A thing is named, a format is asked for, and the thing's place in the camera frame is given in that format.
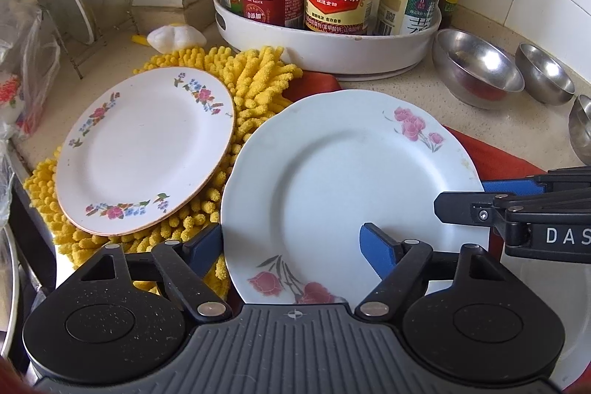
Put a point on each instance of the white and yellow plastic object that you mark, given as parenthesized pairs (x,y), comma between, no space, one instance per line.
(175,36)

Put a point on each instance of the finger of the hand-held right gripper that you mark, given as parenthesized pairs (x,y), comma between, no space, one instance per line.
(461,204)
(508,185)

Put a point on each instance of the medium steel bowl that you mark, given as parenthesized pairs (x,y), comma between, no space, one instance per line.
(545,75)

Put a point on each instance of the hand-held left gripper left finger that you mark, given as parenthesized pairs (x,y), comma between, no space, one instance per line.
(207,242)

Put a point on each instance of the white plate with pink roses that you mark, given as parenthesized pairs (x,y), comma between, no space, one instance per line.
(332,191)

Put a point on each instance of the white plate with floral rim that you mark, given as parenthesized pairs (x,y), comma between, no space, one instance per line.
(138,144)

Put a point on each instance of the small steel bowl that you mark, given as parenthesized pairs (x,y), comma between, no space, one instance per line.
(581,131)

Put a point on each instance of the metal pot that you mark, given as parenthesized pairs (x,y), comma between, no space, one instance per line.
(7,292)

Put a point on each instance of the red cloth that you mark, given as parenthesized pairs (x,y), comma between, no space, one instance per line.
(489,154)

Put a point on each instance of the large steel bowl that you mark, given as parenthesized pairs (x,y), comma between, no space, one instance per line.
(471,61)

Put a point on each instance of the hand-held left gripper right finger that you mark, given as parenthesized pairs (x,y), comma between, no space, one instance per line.
(379,253)

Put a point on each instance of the yellow chenille cloth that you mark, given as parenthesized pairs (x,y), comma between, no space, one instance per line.
(258,84)

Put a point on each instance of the clear plastic bag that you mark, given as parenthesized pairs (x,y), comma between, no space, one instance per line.
(27,66)

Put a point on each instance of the white round turntable tray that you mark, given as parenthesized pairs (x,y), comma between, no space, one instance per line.
(323,52)

